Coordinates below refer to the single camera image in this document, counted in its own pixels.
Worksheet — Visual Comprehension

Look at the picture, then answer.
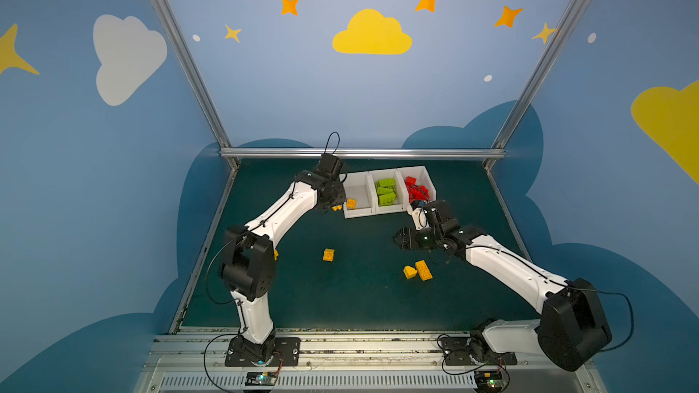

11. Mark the aluminium left corner post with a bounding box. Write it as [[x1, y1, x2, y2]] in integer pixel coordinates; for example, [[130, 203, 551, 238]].
[[149, 0, 230, 149]]

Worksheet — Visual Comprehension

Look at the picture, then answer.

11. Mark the aluminium back rail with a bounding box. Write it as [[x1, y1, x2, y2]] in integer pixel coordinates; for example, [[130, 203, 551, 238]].
[[220, 147, 506, 160]]

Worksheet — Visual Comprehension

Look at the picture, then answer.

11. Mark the aluminium front rail base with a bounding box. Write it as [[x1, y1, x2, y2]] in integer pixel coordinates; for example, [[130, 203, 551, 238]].
[[134, 329, 606, 392]]

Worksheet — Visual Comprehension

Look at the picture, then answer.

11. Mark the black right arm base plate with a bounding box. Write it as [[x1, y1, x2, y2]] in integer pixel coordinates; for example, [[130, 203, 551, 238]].
[[437, 334, 518, 366]]

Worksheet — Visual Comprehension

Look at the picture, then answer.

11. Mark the aluminium corner post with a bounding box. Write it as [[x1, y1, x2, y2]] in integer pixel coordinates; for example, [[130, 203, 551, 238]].
[[149, 0, 230, 149], [483, 0, 592, 173]]

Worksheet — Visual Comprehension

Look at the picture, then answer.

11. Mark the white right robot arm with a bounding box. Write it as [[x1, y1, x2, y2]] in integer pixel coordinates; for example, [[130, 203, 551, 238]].
[[393, 200, 613, 372]]

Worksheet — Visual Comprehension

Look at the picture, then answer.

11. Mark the green lego brick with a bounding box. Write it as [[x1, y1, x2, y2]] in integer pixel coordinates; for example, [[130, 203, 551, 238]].
[[377, 178, 395, 187], [378, 194, 397, 207], [376, 186, 396, 196]]

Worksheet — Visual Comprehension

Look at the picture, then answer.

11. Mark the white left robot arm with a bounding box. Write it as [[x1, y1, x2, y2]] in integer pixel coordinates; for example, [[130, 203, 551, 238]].
[[218, 153, 346, 365]]

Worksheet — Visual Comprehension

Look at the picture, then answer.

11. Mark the white left bin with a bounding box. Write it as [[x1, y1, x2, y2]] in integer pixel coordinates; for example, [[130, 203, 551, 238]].
[[343, 171, 375, 219]]

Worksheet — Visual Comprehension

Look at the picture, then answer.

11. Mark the left controller board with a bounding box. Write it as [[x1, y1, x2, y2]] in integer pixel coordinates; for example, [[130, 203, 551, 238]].
[[245, 372, 278, 388]]

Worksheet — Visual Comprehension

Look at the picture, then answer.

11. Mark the white middle bin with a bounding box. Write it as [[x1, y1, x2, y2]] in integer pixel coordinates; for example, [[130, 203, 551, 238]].
[[369, 169, 408, 215]]

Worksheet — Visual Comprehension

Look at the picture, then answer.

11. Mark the right controller board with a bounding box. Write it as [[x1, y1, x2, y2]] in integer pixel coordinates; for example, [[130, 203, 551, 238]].
[[474, 370, 508, 393]]

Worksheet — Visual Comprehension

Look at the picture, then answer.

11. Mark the controller board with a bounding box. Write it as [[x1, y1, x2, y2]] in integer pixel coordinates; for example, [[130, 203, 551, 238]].
[[474, 370, 508, 393], [245, 372, 278, 388]]

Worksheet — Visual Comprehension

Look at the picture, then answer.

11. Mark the aluminium right corner post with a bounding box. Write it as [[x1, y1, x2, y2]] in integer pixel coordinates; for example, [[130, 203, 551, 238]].
[[483, 0, 592, 173]]

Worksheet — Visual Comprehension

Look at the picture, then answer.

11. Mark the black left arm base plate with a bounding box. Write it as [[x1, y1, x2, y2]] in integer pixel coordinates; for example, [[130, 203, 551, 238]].
[[224, 337, 301, 367]]

